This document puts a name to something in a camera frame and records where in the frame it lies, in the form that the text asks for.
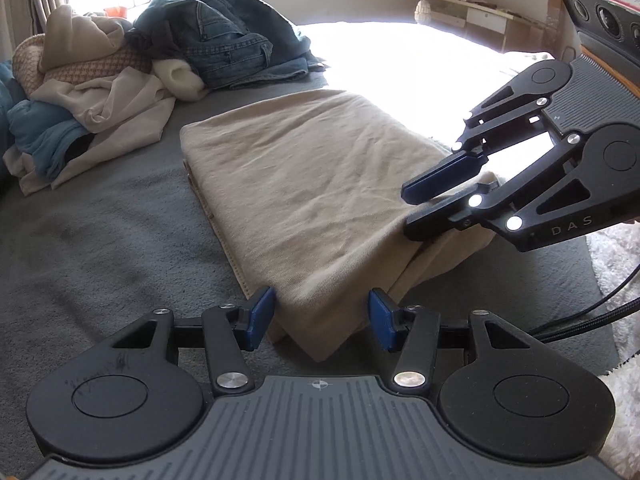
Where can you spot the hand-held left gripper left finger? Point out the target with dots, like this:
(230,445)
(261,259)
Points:
(260,317)

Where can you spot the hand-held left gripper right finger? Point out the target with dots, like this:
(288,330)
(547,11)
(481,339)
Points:
(382,317)

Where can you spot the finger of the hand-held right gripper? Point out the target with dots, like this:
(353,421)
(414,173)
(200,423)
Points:
(435,220)
(440,177)

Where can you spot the beige pants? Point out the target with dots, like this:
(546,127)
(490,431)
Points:
(310,185)

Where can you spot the white desk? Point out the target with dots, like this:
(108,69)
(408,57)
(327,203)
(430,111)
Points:
(485,15)

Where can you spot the white ribbed ornament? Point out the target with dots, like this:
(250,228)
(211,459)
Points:
(423,11)

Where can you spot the white fluffy rug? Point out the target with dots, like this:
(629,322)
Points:
(620,270)

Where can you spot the white garment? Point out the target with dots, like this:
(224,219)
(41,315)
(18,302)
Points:
(125,110)

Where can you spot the white fleece sleeve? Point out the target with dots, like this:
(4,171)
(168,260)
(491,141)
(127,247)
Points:
(180,80)

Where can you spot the blue denim jeans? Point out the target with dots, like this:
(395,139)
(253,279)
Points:
(225,35)

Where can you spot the light blue garment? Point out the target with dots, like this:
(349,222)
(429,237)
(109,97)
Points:
(40,135)

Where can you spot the pink houndstooth garment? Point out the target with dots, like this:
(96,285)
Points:
(100,67)

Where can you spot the cream hoodie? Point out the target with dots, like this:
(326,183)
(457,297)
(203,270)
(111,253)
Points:
(75,35)

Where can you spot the orange container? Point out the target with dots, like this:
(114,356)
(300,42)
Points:
(115,11)

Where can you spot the beige curtain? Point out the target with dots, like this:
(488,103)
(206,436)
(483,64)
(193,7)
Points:
(30,0)

